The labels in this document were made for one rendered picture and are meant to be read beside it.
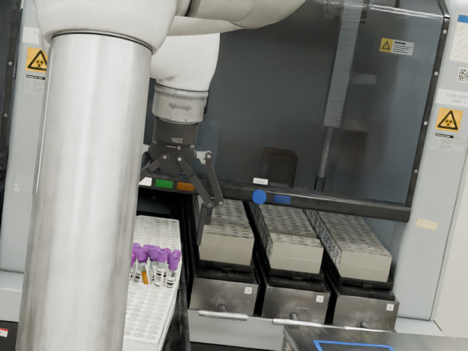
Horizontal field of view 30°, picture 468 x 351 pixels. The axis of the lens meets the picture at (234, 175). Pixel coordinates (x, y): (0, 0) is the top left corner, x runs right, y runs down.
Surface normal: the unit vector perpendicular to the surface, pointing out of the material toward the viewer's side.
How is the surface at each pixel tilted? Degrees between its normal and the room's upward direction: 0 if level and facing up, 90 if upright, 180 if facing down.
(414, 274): 90
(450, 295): 90
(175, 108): 91
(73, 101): 72
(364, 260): 90
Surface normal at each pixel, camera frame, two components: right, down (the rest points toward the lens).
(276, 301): 0.08, 0.24
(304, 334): 0.15, -0.96
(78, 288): 0.25, -0.10
